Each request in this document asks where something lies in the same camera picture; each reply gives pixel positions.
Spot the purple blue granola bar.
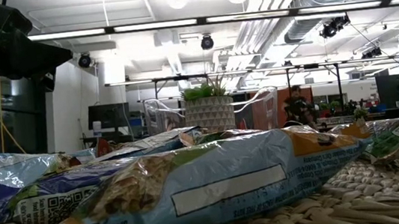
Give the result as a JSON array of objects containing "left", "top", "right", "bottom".
[{"left": 4, "top": 151, "right": 182, "bottom": 224}]

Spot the yellow green granola bar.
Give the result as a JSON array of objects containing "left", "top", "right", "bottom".
[{"left": 194, "top": 125, "right": 264, "bottom": 146}]

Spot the light blue yellow-ended granola bar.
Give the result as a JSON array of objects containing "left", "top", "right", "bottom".
[{"left": 1, "top": 118, "right": 383, "bottom": 224}]

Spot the green white granola bar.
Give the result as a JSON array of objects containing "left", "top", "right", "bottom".
[{"left": 327, "top": 107, "right": 399, "bottom": 170}]

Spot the black ceiling spotlight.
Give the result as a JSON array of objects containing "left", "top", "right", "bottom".
[
  {"left": 199, "top": 34, "right": 216, "bottom": 52},
  {"left": 360, "top": 47, "right": 383, "bottom": 60},
  {"left": 77, "top": 51, "right": 94, "bottom": 70},
  {"left": 317, "top": 14, "right": 353, "bottom": 40}
]

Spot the white cup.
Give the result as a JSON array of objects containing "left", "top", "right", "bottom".
[{"left": 91, "top": 119, "right": 103, "bottom": 139}]

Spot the green succulent plant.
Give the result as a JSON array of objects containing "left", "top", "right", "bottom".
[{"left": 178, "top": 73, "right": 229, "bottom": 103}]

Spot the white triangle-patterned plant pot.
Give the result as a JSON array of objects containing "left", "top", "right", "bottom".
[{"left": 181, "top": 93, "right": 237, "bottom": 136}]

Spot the clear plastic bin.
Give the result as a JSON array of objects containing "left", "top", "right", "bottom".
[{"left": 142, "top": 85, "right": 282, "bottom": 145}]

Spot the orange partition panel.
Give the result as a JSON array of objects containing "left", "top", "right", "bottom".
[{"left": 234, "top": 85, "right": 317, "bottom": 134}]

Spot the person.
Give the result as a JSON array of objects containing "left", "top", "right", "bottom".
[{"left": 281, "top": 82, "right": 317, "bottom": 129}]

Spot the round woven wicker basket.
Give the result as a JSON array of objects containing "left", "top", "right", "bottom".
[{"left": 0, "top": 144, "right": 399, "bottom": 224}]

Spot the yellow extension cord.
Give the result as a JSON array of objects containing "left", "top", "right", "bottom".
[{"left": 0, "top": 73, "right": 27, "bottom": 157}]

